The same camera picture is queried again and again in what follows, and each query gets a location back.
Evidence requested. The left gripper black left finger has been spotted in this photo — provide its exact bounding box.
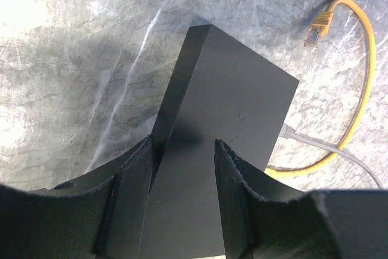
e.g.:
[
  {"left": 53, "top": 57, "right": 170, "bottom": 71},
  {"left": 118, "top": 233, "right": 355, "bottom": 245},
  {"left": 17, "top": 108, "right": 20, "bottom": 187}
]
[{"left": 1, "top": 137, "right": 154, "bottom": 258}]

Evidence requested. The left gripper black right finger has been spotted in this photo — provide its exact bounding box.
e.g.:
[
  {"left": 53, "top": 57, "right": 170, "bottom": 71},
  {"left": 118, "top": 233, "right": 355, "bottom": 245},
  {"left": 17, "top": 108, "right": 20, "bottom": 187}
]
[{"left": 214, "top": 140, "right": 387, "bottom": 258}]

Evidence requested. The grey ethernet cable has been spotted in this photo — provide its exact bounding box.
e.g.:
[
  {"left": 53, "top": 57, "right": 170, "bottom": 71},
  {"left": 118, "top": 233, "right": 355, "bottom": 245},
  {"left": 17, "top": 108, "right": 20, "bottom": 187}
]
[{"left": 278, "top": 124, "right": 383, "bottom": 189}]

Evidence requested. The black network switch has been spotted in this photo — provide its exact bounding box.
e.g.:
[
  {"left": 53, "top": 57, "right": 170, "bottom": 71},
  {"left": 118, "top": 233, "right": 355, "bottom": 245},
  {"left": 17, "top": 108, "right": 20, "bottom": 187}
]
[{"left": 139, "top": 24, "right": 299, "bottom": 258}]

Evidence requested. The orange ethernet cable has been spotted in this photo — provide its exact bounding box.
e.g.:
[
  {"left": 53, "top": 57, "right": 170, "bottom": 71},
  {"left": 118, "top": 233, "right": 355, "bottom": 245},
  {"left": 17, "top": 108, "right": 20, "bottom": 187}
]
[{"left": 264, "top": 0, "right": 377, "bottom": 178}]

